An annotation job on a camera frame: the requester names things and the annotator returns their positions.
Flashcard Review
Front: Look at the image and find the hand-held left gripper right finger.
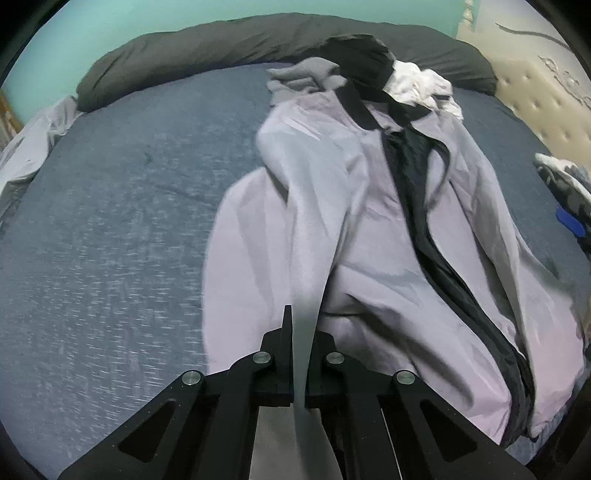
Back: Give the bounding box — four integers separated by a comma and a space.
307, 330, 536, 480

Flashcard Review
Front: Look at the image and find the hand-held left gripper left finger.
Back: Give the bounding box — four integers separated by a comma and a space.
58, 305, 294, 480

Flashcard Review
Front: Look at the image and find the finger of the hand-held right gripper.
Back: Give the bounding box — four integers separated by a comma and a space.
556, 209, 591, 254

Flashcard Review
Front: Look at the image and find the grey jacket with black collar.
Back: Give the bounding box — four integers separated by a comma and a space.
202, 88, 587, 480

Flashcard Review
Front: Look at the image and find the folded clothes stack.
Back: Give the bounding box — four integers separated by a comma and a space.
533, 152, 591, 243

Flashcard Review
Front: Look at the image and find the cream bed headboard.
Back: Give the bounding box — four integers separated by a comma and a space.
455, 0, 591, 155

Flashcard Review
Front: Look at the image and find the white garment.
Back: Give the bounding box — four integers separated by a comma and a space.
385, 60, 465, 121

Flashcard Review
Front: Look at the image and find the black garment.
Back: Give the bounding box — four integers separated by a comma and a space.
322, 34, 399, 95

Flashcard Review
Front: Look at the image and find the dark grey bolster pillow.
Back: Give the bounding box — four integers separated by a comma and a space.
76, 14, 498, 112

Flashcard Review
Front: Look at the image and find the light grey blanket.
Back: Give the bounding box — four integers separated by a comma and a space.
0, 95, 82, 197

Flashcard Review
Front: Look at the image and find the wooden frame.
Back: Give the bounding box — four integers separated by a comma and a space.
0, 89, 27, 141

